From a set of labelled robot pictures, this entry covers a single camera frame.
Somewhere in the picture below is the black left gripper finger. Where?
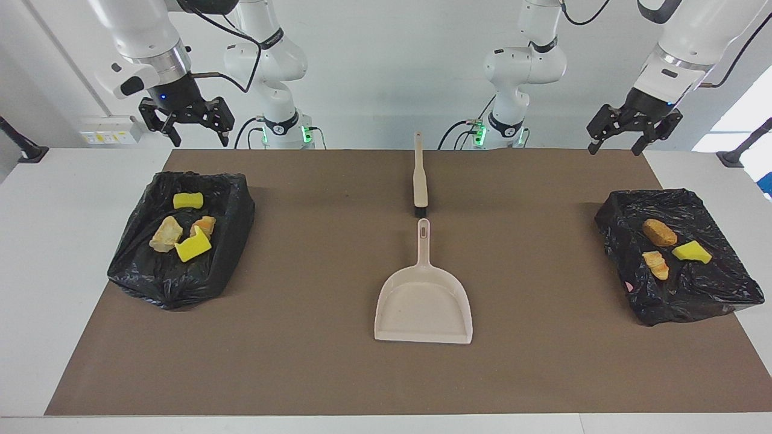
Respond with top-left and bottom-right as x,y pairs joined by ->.
586,104 -> 629,156
631,108 -> 684,157

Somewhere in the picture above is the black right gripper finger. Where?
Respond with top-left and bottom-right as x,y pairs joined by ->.
138,98 -> 182,148
196,96 -> 235,148

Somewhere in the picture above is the small yellow sponge piece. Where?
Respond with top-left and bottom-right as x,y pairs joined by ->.
671,241 -> 713,265

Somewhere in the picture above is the green and yellow sponge piece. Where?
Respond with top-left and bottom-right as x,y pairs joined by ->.
174,227 -> 212,263

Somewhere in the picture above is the whole striped croissant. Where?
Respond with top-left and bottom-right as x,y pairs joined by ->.
642,251 -> 670,281

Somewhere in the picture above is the beige brush with black bristles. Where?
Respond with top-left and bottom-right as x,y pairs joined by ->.
413,132 -> 429,218

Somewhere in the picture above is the beige plastic dustpan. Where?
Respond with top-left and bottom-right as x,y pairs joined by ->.
374,218 -> 474,345

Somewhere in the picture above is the black bag-lined bin pink spot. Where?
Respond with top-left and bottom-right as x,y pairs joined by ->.
595,188 -> 765,327

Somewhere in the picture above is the brown table mat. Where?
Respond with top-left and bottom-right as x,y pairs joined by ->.
45,149 -> 772,417

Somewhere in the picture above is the black base power cable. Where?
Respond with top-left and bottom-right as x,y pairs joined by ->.
234,116 -> 266,149
437,90 -> 498,149

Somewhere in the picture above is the white wall socket box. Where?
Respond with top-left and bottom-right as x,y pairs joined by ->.
80,116 -> 144,145

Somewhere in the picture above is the black camera stand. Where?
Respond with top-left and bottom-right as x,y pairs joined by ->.
0,116 -> 49,164
717,118 -> 772,168

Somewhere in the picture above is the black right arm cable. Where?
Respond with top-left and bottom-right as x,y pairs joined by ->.
181,0 -> 264,95

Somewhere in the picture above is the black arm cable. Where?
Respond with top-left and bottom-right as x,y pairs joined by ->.
181,0 -> 264,95
558,0 -> 772,89

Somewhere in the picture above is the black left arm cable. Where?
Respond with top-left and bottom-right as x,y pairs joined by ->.
558,0 -> 772,89

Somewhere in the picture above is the white wall cable duct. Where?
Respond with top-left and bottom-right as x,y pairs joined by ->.
23,0 -> 112,118

